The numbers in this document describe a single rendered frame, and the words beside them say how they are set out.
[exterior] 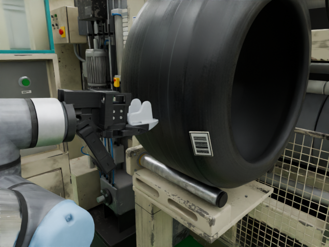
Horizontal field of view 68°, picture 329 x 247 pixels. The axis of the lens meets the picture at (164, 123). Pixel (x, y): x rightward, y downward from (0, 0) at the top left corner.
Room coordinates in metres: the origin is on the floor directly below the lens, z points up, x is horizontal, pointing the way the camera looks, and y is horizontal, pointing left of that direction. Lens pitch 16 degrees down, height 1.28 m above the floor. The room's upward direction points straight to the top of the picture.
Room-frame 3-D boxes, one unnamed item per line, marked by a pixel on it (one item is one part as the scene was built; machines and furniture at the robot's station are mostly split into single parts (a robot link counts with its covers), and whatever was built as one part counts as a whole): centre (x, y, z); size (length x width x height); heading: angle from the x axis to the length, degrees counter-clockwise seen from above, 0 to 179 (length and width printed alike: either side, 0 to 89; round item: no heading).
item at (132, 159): (0.92, -0.02, 0.90); 0.40 x 0.03 x 0.10; 132
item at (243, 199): (0.79, -0.14, 0.80); 0.37 x 0.36 x 0.02; 132
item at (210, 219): (0.69, -0.04, 0.83); 0.36 x 0.09 x 0.06; 42
